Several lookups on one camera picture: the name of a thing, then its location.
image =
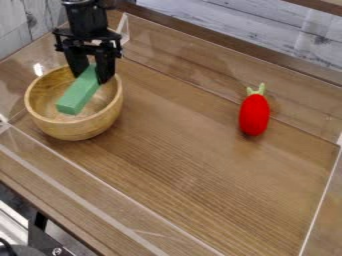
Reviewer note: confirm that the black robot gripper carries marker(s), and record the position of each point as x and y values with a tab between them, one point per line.
89	37

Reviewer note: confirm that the brown wooden bowl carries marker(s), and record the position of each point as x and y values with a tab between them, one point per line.
98	115

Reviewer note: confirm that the green rectangular block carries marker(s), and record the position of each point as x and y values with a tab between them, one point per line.
79	92

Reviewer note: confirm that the red plush radish toy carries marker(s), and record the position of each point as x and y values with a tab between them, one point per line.
254	112

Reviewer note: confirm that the clear acrylic corner bracket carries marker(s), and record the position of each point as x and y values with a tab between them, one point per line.
124	29

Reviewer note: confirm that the clear acrylic tray wall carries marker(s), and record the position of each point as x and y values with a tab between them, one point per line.
105	218

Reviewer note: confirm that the black table leg bracket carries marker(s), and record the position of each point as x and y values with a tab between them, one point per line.
41	240

